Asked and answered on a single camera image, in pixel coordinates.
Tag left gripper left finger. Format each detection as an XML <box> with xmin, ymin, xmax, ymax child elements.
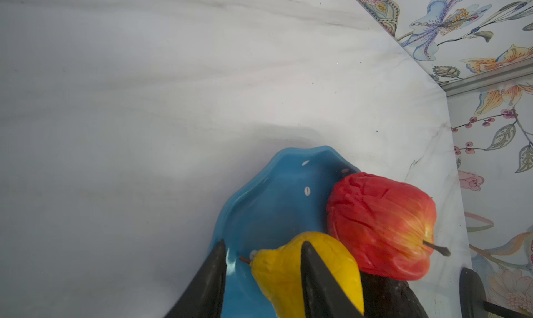
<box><xmin>165</xmin><ymin>240</ymin><xmax>227</xmax><ymax>318</ymax></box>

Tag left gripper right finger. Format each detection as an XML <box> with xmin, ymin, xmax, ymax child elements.
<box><xmin>301</xmin><ymin>241</ymin><xmax>364</xmax><ymax>318</ymax></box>

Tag yellow lemon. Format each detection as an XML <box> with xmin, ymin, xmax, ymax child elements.
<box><xmin>250</xmin><ymin>232</ymin><xmax>364</xmax><ymax>317</ymax></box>

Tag black avocado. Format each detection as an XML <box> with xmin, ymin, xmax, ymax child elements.
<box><xmin>360</xmin><ymin>272</ymin><xmax>428</xmax><ymax>318</ymax></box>

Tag red apple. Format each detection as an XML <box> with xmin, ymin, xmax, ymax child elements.
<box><xmin>326</xmin><ymin>172</ymin><xmax>451</xmax><ymax>281</ymax></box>

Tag blue polka dot plate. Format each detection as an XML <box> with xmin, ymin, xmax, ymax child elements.
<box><xmin>210</xmin><ymin>146</ymin><xmax>359</xmax><ymax>317</ymax></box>

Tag black microphone stand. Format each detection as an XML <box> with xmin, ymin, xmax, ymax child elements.
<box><xmin>459</xmin><ymin>267</ymin><xmax>528</xmax><ymax>318</ymax></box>

